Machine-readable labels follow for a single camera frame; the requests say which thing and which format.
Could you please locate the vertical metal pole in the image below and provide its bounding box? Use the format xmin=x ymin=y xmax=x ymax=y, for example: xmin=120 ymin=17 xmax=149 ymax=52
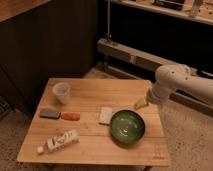
xmin=107 ymin=0 xmax=111 ymax=42

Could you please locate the orange red block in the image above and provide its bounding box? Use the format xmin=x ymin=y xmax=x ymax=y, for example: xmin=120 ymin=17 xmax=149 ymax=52
xmin=61 ymin=113 xmax=80 ymax=121

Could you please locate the white rectangular sponge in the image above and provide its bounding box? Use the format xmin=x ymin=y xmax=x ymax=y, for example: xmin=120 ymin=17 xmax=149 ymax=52
xmin=99 ymin=107 xmax=112 ymax=124

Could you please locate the green ceramic bowl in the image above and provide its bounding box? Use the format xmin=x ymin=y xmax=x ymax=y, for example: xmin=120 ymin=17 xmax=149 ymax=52
xmin=109 ymin=110 xmax=145 ymax=144

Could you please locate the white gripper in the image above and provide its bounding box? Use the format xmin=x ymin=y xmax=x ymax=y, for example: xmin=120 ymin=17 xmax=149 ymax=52
xmin=134 ymin=85 xmax=165 ymax=110

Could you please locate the white plastic bottle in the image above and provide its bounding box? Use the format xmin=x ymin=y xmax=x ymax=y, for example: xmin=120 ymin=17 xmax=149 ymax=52
xmin=37 ymin=129 xmax=79 ymax=155

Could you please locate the wooden shelf with items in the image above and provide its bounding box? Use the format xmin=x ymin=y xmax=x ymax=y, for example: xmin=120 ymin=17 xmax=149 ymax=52
xmin=112 ymin=0 xmax=213 ymax=26

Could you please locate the clear plastic cup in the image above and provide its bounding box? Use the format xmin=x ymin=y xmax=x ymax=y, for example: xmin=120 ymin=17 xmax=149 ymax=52
xmin=52 ymin=82 xmax=71 ymax=104

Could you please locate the wooden table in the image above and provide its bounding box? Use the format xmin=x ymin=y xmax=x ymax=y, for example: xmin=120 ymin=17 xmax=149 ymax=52
xmin=17 ymin=78 xmax=170 ymax=166

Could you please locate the grey sponge block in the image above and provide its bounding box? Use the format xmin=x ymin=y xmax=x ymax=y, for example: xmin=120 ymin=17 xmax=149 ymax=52
xmin=39 ymin=108 xmax=60 ymax=119

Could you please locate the grey metal beam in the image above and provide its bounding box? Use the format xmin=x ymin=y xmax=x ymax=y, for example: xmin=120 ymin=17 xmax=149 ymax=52
xmin=97 ymin=38 xmax=213 ymax=117

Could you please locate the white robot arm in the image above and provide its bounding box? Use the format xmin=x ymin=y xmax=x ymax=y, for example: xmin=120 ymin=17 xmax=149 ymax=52
xmin=134 ymin=64 xmax=213 ymax=110

